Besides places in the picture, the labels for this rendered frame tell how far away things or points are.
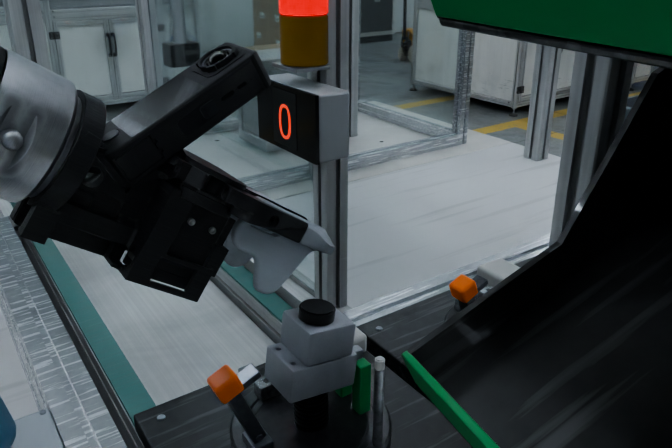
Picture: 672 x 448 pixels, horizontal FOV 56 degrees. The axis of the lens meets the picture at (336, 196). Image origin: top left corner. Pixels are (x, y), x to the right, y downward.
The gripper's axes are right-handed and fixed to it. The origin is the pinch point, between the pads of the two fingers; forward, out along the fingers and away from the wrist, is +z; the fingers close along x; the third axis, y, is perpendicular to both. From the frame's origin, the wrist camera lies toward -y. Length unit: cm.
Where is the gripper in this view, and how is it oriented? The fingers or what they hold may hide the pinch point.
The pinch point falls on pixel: (315, 230)
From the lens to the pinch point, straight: 48.6
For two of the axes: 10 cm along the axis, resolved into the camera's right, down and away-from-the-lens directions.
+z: 6.8, 3.7, 6.4
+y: -4.7, 8.8, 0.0
